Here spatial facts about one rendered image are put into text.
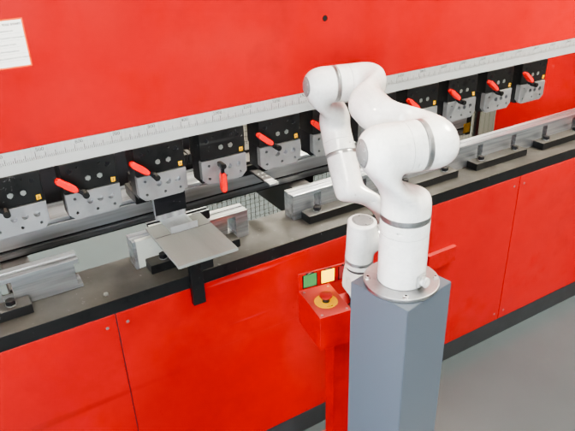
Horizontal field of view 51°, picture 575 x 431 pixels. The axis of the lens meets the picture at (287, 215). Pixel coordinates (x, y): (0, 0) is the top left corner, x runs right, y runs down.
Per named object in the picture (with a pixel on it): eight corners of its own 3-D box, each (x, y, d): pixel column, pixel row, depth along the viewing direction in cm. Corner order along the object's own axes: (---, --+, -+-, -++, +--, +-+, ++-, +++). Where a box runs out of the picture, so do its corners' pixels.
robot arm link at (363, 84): (399, 185, 134) (463, 174, 138) (406, 137, 127) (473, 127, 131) (321, 97, 173) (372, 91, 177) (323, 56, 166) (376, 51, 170)
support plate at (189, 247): (179, 269, 163) (178, 266, 163) (145, 230, 183) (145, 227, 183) (238, 250, 171) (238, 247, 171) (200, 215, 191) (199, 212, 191)
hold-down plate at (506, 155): (476, 171, 244) (477, 164, 242) (465, 167, 248) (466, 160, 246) (526, 155, 257) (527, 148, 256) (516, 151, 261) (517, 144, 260)
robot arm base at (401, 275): (454, 280, 153) (462, 215, 144) (408, 313, 141) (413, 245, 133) (394, 253, 165) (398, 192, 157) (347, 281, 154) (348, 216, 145)
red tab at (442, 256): (427, 272, 238) (429, 256, 235) (423, 269, 240) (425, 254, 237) (455, 261, 245) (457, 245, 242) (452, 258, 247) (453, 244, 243)
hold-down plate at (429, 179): (399, 196, 226) (400, 188, 224) (389, 191, 230) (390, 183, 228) (458, 177, 239) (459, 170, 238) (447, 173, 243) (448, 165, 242)
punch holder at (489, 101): (483, 113, 238) (488, 72, 231) (466, 108, 245) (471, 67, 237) (509, 106, 245) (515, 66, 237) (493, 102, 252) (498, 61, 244)
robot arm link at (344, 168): (370, 152, 187) (393, 248, 182) (322, 159, 182) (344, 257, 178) (382, 143, 178) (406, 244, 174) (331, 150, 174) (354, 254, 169)
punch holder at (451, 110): (445, 123, 229) (449, 80, 222) (429, 117, 236) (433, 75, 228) (474, 115, 236) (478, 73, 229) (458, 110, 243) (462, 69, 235)
